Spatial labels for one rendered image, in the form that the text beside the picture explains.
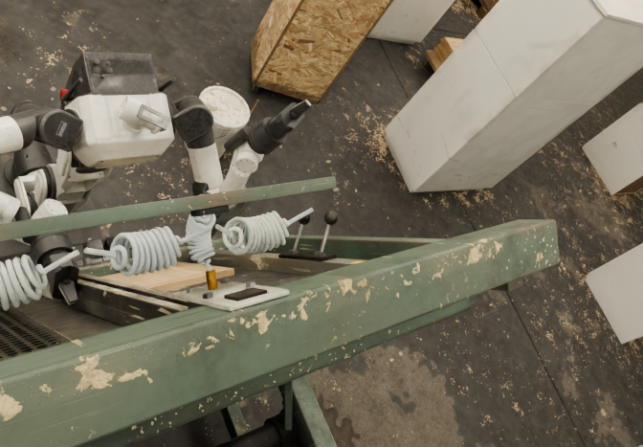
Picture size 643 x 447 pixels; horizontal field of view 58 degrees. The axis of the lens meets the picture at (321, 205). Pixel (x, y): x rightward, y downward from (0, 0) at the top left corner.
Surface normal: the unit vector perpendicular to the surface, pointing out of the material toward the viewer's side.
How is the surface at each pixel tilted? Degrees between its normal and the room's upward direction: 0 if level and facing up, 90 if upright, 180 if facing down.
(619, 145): 90
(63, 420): 30
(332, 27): 90
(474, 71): 90
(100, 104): 23
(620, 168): 90
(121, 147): 68
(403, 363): 0
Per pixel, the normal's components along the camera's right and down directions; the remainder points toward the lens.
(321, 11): 0.10, 0.83
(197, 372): 0.62, -0.03
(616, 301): -0.81, 0.05
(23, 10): 0.47, -0.52
